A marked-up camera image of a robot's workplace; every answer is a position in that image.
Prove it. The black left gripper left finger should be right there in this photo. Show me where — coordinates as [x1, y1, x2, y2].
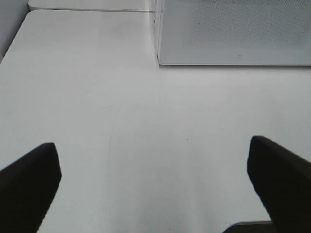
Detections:
[0, 143, 62, 233]

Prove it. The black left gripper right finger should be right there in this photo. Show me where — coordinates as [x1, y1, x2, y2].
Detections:
[247, 136, 311, 233]

